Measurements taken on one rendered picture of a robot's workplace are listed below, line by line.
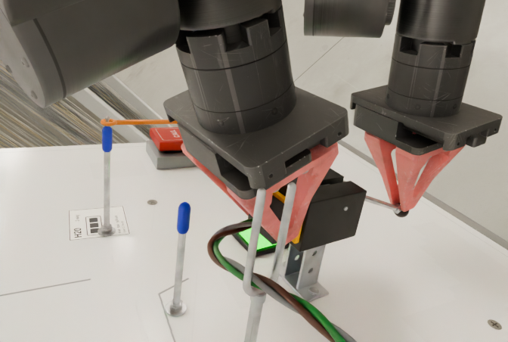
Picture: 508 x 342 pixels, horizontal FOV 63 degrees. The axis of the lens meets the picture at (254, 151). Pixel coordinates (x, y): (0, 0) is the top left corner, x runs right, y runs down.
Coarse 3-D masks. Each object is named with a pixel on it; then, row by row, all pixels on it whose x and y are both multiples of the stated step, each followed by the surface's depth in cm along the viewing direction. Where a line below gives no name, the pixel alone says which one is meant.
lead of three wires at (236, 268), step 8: (232, 224) 27; (240, 224) 27; (248, 224) 28; (216, 232) 26; (224, 232) 26; (232, 232) 26; (216, 240) 25; (208, 248) 23; (216, 248) 23; (216, 256) 22; (224, 256) 22; (216, 264) 22; (224, 264) 21; (232, 264) 21; (240, 264) 20; (232, 272) 20; (240, 272) 20
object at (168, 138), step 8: (152, 128) 52; (160, 128) 52; (168, 128) 53; (176, 128) 53; (152, 136) 51; (160, 136) 50; (168, 136) 50; (176, 136) 51; (160, 144) 48; (168, 144) 49; (176, 144) 49; (168, 152) 50; (176, 152) 51
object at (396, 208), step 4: (328, 184) 32; (368, 196) 35; (364, 200) 34; (368, 200) 34; (372, 200) 35; (376, 200) 35; (376, 204) 36; (380, 204) 36; (384, 204) 36; (388, 204) 36; (392, 204) 37; (396, 204) 38; (344, 208) 30; (388, 208) 37; (392, 208) 37; (396, 208) 37; (400, 208) 38; (396, 212) 38
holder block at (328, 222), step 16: (336, 176) 32; (320, 192) 29; (336, 192) 30; (352, 192) 30; (320, 208) 28; (336, 208) 29; (352, 208) 30; (304, 224) 28; (320, 224) 29; (336, 224) 30; (352, 224) 31; (304, 240) 29; (320, 240) 30; (336, 240) 31
